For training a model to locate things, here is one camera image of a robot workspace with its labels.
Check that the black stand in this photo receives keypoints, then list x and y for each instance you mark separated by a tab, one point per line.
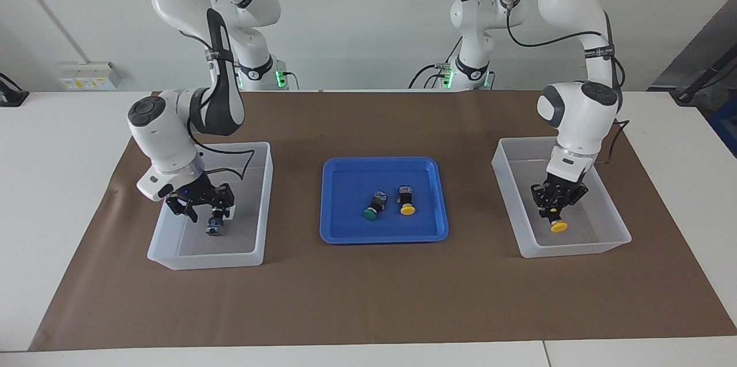
688	93

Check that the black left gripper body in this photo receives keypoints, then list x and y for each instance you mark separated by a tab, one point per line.
567	188

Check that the green push button switch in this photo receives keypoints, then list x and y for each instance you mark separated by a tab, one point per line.
374	208
216	230

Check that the black desk clamp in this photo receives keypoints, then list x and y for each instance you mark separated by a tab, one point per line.
11	97

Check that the yellow push button switch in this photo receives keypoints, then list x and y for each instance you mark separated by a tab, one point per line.
558	227
407	208

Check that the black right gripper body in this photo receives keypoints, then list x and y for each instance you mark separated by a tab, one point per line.
194	191

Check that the white wall conduit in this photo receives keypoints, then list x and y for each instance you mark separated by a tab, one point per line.
50	10

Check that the translucent white plastic box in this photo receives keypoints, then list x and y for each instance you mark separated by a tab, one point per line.
201	250
518	182

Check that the brown paper table mat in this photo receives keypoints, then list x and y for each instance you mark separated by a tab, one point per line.
368	298

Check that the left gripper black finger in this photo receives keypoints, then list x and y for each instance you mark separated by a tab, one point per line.
570	207
541	200

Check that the blue plastic tray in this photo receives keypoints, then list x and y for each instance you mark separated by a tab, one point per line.
357	182

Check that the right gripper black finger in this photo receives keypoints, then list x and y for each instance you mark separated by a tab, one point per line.
226	200
183	205

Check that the blue crate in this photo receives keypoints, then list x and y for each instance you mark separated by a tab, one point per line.
726	125

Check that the white wall socket box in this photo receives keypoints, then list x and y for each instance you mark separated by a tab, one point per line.
86	74

